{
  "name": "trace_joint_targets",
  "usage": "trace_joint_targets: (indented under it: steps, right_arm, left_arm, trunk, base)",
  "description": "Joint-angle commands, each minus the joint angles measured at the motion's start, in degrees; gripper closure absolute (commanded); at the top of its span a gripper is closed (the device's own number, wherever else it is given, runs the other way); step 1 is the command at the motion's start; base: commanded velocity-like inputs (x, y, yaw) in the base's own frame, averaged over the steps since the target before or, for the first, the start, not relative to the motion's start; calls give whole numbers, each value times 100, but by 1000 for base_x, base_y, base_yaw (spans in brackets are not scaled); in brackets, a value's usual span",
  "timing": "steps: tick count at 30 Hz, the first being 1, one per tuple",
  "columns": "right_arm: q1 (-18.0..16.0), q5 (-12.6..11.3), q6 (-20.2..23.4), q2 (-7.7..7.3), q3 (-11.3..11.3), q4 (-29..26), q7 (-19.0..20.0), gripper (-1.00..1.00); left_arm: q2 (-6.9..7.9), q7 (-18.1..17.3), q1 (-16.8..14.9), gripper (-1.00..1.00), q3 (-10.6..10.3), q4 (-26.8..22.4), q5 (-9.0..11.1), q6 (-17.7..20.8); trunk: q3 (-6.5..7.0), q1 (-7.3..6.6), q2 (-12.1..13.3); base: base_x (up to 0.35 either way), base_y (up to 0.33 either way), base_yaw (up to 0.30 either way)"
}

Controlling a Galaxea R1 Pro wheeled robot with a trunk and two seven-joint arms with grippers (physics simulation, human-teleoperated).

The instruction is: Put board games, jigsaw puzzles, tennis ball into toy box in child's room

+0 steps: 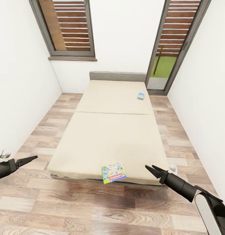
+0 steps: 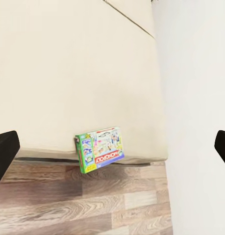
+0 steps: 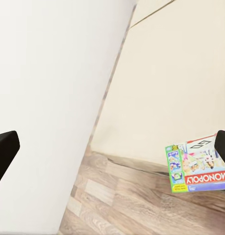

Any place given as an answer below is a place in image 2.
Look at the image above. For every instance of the board game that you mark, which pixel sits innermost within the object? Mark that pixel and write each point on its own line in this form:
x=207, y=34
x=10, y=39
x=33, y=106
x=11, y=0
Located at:
x=99, y=148

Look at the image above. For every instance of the bed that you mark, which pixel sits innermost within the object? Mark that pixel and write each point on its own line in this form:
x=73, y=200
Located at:
x=68, y=67

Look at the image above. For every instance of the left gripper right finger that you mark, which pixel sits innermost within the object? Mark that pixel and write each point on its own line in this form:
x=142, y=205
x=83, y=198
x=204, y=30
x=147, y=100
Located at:
x=220, y=144

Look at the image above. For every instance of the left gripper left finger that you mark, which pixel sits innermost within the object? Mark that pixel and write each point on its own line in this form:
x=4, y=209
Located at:
x=9, y=146

